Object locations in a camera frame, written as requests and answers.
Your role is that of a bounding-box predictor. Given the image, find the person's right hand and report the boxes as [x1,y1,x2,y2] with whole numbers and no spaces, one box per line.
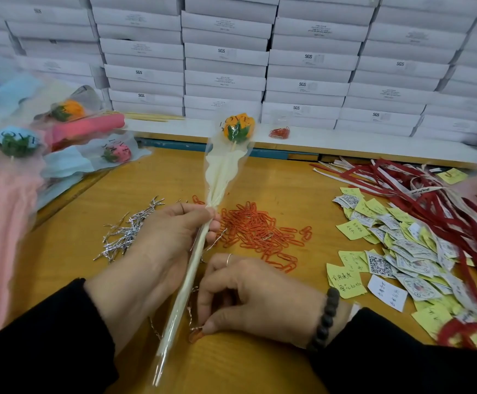
[191,252,338,350]

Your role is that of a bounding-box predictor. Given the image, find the person's left forearm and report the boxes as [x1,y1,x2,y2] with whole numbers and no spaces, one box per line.
[0,279,120,394]

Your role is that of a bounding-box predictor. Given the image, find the pile of red ribbons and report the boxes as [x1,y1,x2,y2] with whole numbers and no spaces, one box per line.
[314,158,477,358]

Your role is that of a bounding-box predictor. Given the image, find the pile of orange paper clips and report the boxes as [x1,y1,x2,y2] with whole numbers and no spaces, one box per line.
[189,196,313,274]

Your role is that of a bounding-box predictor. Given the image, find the wooden sticks bundle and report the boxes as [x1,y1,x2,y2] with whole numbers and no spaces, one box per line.
[124,113,184,123]

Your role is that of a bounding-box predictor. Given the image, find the person's right forearm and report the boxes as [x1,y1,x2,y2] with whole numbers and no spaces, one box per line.
[308,308,477,394]

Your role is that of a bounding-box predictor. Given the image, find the orange rose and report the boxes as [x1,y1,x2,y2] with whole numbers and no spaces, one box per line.
[152,113,256,386]

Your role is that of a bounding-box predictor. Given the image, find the pile of yellow white tags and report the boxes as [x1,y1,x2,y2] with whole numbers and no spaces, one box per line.
[326,145,477,341]

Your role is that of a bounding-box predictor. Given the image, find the person's left hand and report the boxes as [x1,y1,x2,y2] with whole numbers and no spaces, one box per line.
[85,201,222,354]

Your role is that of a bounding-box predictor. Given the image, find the pile of silver twist ties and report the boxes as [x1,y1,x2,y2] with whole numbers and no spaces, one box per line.
[93,196,167,263]

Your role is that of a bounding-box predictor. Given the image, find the small bag of red clips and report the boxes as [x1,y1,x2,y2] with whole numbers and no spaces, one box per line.
[270,119,292,141]

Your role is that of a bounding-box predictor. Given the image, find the wall of stacked white boxes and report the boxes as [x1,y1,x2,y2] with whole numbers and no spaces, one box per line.
[0,0,477,146]

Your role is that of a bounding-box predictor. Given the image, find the pile of flowers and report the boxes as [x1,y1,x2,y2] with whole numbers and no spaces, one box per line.
[0,53,151,337]

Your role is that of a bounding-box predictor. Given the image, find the long white board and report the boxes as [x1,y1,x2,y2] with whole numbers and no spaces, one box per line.
[127,119,477,167]

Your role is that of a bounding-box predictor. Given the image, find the black bead bracelet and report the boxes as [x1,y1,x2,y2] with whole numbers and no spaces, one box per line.
[306,287,340,354]

